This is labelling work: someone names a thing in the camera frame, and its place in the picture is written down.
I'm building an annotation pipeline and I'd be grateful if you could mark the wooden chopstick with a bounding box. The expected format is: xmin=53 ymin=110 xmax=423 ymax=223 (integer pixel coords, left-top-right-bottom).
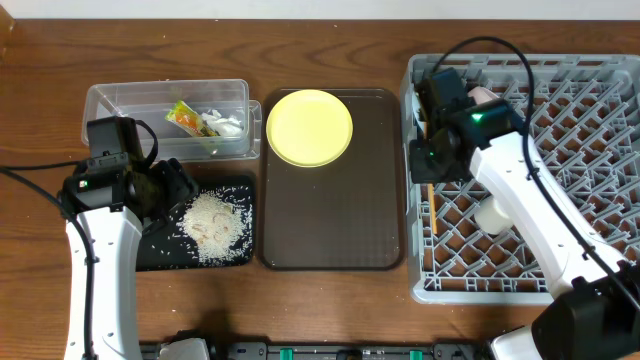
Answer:
xmin=422 ymin=117 xmax=439 ymax=236

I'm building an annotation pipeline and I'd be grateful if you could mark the white bowl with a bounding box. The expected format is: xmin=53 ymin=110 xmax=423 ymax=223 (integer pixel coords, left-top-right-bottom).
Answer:
xmin=467 ymin=86 xmax=499 ymax=105

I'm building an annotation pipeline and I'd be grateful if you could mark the pile of rice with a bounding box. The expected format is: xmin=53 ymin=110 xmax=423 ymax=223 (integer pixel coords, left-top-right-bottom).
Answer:
xmin=177 ymin=185 xmax=254 ymax=267

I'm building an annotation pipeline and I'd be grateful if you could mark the green orange snack wrapper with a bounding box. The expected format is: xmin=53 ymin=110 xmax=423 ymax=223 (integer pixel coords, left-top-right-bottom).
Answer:
xmin=165 ymin=100 xmax=218 ymax=137

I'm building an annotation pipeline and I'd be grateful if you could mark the white tissue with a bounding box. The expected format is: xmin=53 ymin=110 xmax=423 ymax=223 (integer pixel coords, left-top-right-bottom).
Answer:
xmin=200 ymin=109 xmax=244 ymax=137

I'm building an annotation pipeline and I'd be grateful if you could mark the white cup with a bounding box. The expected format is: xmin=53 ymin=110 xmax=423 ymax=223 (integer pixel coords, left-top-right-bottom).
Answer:
xmin=474 ymin=195 xmax=513 ymax=235

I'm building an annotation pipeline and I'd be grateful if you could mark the yellow plate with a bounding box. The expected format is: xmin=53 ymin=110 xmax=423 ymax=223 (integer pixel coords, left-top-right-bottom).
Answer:
xmin=266 ymin=89 xmax=354 ymax=168

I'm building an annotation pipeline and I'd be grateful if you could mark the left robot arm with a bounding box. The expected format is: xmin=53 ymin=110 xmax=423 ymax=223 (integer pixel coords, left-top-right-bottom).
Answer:
xmin=58 ymin=116 xmax=198 ymax=359

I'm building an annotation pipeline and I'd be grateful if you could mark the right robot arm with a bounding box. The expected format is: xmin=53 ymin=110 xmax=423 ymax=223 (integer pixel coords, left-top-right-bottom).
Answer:
xmin=408 ymin=68 xmax=639 ymax=359

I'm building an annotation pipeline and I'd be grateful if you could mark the grey dishwasher rack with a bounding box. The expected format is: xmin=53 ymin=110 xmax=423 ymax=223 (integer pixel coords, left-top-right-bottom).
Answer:
xmin=401 ymin=54 xmax=639 ymax=305

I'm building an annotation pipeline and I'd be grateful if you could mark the black plastic tray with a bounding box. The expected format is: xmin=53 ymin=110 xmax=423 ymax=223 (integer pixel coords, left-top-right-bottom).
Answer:
xmin=136 ymin=175 xmax=255 ymax=271

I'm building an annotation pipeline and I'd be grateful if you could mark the clear plastic bin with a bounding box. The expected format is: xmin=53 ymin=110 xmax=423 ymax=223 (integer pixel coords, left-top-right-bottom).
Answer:
xmin=81 ymin=79 xmax=262 ymax=163

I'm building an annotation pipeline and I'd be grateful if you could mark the brown serving tray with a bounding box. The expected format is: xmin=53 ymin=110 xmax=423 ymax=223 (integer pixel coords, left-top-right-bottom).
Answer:
xmin=256 ymin=88 xmax=406 ymax=271

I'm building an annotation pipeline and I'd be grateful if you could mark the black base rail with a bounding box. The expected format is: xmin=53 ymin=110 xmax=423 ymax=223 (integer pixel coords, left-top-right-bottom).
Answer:
xmin=139 ymin=340 xmax=489 ymax=360

